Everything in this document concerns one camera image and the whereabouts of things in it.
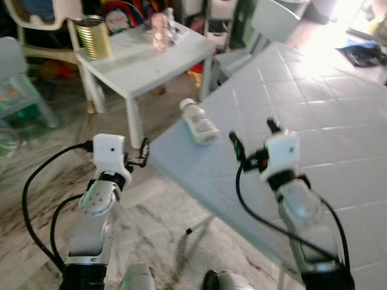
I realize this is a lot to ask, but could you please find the large grey plastic table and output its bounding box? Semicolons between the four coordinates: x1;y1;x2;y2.
148;41;387;290

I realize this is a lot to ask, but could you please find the small white table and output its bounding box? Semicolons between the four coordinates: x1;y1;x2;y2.
76;23;217;149

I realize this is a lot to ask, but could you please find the silver robot left leg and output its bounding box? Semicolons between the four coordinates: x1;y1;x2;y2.
120;262;156;290

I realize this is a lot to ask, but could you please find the silver robot leg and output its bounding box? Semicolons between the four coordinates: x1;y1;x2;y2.
120;262;156;290
203;270;255;290

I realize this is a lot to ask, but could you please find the black bag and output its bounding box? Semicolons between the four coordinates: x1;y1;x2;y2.
346;37;387;68

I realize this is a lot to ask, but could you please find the pink translucent bottle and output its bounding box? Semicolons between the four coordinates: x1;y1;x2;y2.
151;13;171;52

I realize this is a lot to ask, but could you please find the silver robot right leg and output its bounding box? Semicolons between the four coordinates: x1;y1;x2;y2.
203;270;255;290

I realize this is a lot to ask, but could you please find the gold tin can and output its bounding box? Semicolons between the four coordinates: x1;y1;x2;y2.
76;16;113;60

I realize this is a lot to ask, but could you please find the clear plastic bag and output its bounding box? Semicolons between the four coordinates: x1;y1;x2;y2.
163;7;189;44

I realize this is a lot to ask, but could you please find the colourful printed bag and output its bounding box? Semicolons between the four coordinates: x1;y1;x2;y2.
100;0;152;34

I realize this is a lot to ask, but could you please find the white plastic armchair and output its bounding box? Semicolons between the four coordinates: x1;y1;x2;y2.
9;0;85;64

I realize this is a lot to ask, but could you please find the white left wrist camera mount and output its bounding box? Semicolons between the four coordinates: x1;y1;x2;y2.
93;134;126;183

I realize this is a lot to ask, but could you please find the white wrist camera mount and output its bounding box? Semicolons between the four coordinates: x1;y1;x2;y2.
261;129;301;183
93;134;126;183

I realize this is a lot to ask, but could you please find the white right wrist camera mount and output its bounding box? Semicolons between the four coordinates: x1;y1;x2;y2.
261;129;301;183

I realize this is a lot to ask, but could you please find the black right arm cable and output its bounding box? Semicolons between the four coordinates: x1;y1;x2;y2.
235;163;353;269

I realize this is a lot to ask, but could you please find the long black left arm cable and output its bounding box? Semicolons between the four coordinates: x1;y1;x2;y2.
22;141;94;272

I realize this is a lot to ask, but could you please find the short black left arm cable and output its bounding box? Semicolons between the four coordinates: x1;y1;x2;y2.
50;193;85;263

